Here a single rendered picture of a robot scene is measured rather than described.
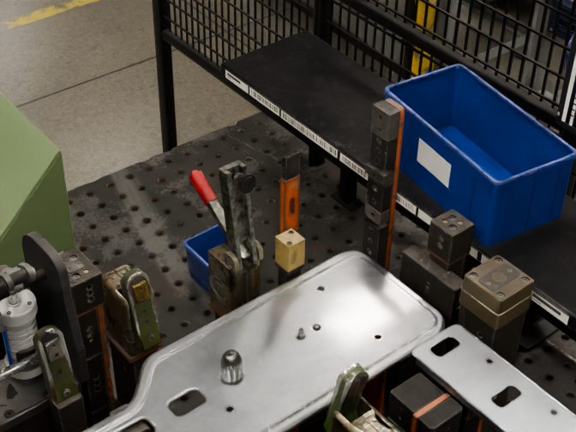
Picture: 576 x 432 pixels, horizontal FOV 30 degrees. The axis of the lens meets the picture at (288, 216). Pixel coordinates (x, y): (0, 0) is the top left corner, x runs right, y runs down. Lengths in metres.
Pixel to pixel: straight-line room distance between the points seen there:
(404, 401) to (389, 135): 0.43
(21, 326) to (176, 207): 0.83
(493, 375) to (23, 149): 0.89
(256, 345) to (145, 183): 0.86
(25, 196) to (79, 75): 2.21
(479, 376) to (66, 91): 2.68
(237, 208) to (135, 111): 2.29
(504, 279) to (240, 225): 0.40
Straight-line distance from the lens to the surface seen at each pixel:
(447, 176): 1.74
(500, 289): 1.61
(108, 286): 1.58
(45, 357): 1.50
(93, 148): 3.68
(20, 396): 1.60
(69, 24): 4.41
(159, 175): 2.38
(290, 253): 1.65
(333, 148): 1.91
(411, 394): 1.56
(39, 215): 1.91
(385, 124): 1.71
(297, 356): 1.56
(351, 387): 1.39
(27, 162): 1.91
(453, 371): 1.57
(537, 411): 1.54
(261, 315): 1.62
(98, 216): 2.29
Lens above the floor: 2.15
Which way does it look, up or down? 40 degrees down
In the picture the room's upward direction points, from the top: 1 degrees clockwise
